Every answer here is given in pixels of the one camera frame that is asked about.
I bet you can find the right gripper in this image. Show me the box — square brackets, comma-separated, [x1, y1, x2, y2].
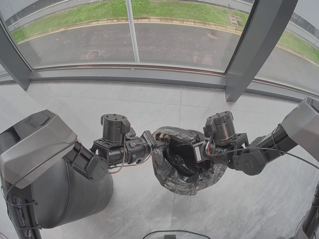
[192, 141, 220, 164]

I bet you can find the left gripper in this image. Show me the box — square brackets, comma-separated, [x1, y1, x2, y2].
[124, 130, 170, 165]

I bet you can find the black plastic bag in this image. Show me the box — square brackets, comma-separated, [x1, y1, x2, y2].
[152, 126, 228, 196]

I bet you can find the window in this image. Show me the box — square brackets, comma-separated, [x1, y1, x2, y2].
[0, 0, 319, 103]

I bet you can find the black cable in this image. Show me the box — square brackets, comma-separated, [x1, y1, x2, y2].
[233, 130, 319, 164]
[147, 229, 210, 239]

